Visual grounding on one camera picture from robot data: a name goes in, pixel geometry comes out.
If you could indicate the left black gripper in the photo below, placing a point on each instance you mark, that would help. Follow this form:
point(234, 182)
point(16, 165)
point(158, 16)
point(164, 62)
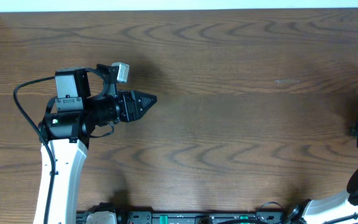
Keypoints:
point(132, 110)

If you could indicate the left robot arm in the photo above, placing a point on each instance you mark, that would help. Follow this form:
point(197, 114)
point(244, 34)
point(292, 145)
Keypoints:
point(86, 98)

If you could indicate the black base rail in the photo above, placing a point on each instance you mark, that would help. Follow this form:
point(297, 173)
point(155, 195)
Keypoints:
point(128, 214)

